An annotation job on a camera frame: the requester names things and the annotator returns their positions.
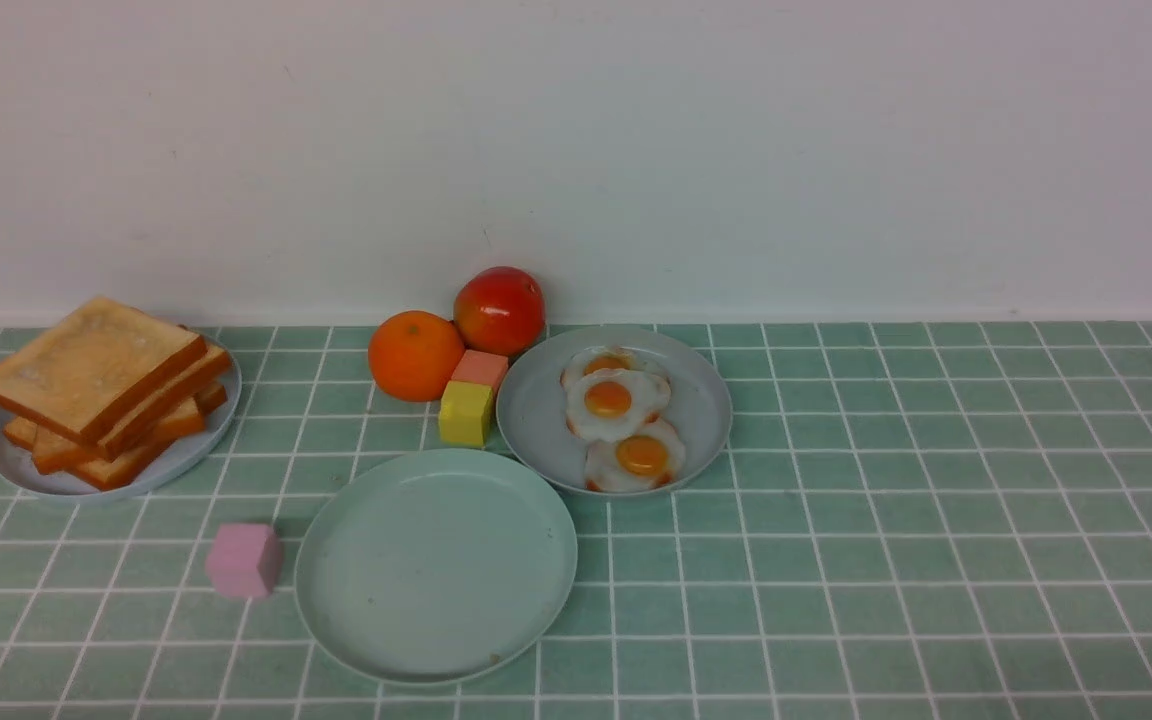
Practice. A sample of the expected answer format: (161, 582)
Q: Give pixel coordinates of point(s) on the grey bread plate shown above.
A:
(16, 466)

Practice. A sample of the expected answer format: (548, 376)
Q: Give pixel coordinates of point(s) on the fried egg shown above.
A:
(597, 358)
(651, 458)
(614, 404)

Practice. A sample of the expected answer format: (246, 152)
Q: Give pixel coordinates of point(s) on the yellow block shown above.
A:
(465, 414)

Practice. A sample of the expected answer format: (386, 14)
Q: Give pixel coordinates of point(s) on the light green empty plate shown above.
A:
(436, 568)

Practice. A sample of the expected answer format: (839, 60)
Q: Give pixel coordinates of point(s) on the toast slice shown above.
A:
(52, 455)
(84, 374)
(140, 424)
(105, 475)

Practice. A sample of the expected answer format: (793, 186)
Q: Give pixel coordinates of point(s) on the grey egg plate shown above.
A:
(530, 408)

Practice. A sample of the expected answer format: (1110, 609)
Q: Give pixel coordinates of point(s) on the orange fruit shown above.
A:
(412, 356)

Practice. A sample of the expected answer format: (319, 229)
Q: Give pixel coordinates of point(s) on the salmon pink block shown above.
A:
(482, 369)

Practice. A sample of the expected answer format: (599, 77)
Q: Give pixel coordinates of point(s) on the red tomato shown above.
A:
(501, 311)

